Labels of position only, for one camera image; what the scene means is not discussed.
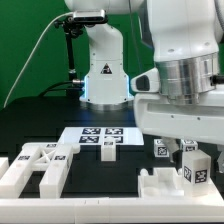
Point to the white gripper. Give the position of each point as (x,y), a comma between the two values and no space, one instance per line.
(203,122)

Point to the white chair seat plate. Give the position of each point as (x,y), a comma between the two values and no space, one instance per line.
(165,182)

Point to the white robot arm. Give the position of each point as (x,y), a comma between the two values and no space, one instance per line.
(182,96)

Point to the white U-shaped obstacle frame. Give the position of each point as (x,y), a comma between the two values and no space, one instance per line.
(208,209)

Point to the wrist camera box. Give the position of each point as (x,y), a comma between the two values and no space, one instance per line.
(147,82)

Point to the white marker base plate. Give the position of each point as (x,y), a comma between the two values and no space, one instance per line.
(95,135)

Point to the white chair back frame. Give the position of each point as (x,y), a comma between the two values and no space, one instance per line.
(53,159)

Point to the grey camera on stand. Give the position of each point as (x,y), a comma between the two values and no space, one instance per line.
(89,16)

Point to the black camera stand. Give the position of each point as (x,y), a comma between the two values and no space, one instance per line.
(73,28)

